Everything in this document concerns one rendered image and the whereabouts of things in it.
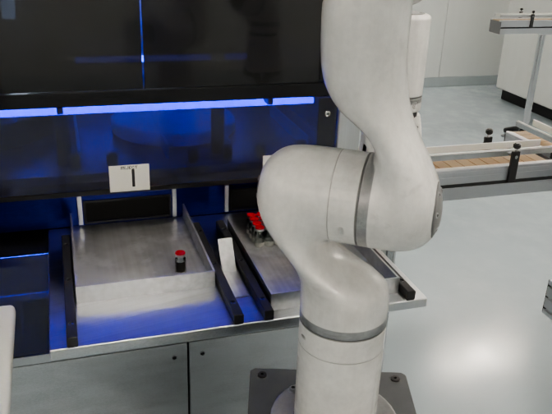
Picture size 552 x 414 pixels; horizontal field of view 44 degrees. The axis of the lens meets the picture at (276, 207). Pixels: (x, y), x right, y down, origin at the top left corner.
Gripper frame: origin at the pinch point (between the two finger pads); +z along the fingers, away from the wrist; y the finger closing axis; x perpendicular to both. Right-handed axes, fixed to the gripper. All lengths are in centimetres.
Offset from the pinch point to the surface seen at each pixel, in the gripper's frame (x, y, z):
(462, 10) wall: -499, -326, 37
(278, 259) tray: -20.2, 12.7, 21.9
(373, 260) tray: -12.8, -5.5, 20.5
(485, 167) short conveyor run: -50, -56, 17
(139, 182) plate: -39, 39, 9
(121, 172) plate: -39, 43, 7
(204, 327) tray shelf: 0.5, 32.9, 22.0
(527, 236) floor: -174, -180, 110
